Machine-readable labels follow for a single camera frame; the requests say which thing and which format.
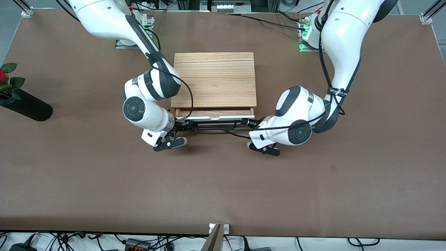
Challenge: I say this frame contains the white drawer with black handle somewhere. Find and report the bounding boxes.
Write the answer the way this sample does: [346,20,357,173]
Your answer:
[174,107,255,134]

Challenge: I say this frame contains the light wooden drawer cabinet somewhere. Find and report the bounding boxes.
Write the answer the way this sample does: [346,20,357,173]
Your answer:
[171,52,257,117]

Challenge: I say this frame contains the white power strip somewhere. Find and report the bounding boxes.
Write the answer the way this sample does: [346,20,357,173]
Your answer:
[212,0,252,14]

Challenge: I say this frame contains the black connector block orange levers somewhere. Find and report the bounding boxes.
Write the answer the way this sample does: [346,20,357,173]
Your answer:
[124,238,151,251]

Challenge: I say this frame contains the black vase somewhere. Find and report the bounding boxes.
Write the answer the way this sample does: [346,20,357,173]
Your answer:
[0,89,53,122]

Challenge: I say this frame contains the red rose with green leaves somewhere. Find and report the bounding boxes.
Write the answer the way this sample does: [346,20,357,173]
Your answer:
[0,63,26,101]

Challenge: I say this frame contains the black power adapter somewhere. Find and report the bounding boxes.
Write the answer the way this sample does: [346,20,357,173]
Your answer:
[9,242,37,251]

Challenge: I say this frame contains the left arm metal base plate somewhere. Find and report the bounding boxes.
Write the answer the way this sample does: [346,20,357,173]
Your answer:
[298,17,325,53]

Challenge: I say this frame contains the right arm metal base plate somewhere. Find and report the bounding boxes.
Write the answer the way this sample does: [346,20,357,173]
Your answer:
[115,14,155,49]

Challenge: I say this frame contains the long black table cable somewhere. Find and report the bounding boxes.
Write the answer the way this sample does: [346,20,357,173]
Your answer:
[223,12,309,32]

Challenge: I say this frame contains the small metal bracket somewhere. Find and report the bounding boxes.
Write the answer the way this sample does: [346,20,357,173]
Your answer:
[209,223,230,235]

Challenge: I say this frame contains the grey wedge-shaped post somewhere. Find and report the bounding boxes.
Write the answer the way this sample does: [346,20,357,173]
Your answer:
[201,223,222,251]

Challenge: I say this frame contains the black looped floor cable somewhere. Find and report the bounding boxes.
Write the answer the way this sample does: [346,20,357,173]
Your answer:
[348,238,380,247]

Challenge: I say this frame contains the aluminium corner bracket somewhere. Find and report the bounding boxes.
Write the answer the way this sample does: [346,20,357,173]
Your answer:
[419,0,446,24]
[14,0,34,18]

